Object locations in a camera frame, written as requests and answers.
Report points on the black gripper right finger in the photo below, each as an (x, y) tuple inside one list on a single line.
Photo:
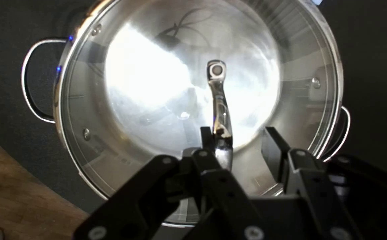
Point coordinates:
[(314, 191)]

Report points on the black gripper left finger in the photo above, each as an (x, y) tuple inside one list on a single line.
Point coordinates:
[(221, 195)]

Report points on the silver pot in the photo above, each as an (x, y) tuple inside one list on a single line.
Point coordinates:
[(38, 102)]

